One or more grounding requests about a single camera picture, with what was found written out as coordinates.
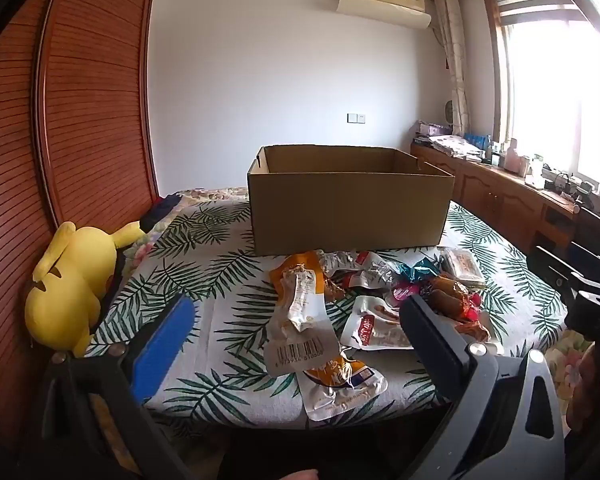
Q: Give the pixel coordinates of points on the window with wooden frame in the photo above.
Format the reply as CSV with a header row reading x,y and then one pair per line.
x,y
548,58

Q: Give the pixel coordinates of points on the white barcode snack packet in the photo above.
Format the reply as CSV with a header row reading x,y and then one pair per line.
x,y
288,350

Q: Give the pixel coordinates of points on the white wall air conditioner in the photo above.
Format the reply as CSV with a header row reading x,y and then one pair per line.
x,y
406,13

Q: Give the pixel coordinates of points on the silver red-top snack packet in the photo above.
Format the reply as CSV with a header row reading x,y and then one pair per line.
x,y
374,273

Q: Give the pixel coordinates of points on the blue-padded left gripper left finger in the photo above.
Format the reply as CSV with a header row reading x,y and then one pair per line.
x,y
154,348

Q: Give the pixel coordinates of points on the teal snack packet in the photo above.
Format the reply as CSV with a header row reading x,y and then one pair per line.
x,y
422,270

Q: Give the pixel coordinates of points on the wooden slatted wardrobe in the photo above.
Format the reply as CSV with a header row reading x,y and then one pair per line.
x,y
74,145

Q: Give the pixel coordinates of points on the orange white snack packet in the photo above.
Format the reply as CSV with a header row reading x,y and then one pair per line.
x,y
303,291

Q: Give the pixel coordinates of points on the person's right hand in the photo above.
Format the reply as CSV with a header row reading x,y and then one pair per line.
x,y
586,394

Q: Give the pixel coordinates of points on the brown cardboard box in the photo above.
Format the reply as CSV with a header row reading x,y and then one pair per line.
x,y
336,197

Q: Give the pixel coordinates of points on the white chicken feet snack packet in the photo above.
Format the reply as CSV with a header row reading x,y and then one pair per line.
x,y
374,326

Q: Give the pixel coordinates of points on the wooden sideboard cabinet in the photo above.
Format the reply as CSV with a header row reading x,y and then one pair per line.
x,y
526,217

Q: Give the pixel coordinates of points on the white tofu snack packet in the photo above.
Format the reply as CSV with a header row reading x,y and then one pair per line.
x,y
463,266

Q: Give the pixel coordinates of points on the white wall switch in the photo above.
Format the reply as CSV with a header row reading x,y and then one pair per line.
x,y
356,119

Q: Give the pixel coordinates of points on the silver foil snack packet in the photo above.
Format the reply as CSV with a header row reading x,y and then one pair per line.
x,y
333,262

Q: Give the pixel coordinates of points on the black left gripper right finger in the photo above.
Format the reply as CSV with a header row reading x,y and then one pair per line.
x,y
442,351

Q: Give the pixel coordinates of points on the patterned window curtain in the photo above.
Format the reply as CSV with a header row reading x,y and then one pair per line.
x,y
452,33

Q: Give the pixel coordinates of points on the brown sausage snack packet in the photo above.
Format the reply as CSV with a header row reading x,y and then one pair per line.
x,y
453,300

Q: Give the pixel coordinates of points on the yellow Pikachu plush toy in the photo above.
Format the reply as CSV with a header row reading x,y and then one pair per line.
x,y
69,281

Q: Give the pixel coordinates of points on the pink snack packet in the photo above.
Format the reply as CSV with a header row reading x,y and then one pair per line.
x,y
397,295

